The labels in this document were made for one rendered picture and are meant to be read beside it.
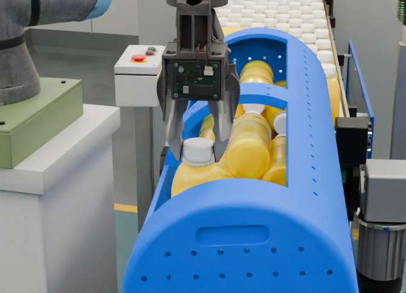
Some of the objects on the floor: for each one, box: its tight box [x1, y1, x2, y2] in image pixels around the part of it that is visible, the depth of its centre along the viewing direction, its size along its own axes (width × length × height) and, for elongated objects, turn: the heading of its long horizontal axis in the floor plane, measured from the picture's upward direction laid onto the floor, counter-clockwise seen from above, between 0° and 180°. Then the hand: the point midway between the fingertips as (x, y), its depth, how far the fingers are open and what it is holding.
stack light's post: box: [389, 42, 406, 160], centre depth 242 cm, size 4×4×110 cm
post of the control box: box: [134, 107, 155, 236], centre depth 233 cm, size 4×4×100 cm
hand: (198, 148), depth 109 cm, fingers closed on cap, 4 cm apart
